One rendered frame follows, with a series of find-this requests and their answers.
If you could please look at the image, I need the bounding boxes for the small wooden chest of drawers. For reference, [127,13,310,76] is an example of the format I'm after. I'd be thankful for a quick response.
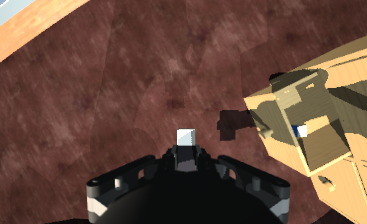
[269,36,367,224]

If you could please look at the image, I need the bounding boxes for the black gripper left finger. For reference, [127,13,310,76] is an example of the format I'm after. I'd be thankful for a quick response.
[86,145,178,223]

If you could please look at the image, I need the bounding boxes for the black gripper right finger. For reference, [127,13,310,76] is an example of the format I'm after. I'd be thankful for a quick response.
[195,145,290,224]

